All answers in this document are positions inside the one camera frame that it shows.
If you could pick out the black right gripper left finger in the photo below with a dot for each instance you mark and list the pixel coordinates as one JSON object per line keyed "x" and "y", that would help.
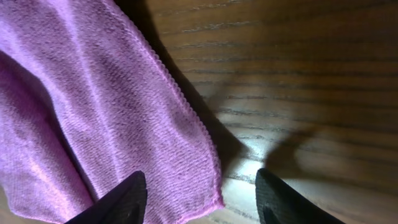
{"x": 125, "y": 204}

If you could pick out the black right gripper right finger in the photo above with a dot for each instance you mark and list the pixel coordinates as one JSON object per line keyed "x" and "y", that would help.
{"x": 278, "y": 203}

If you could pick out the purple microfiber cloth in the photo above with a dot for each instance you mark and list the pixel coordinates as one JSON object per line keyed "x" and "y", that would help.
{"x": 86, "y": 102}

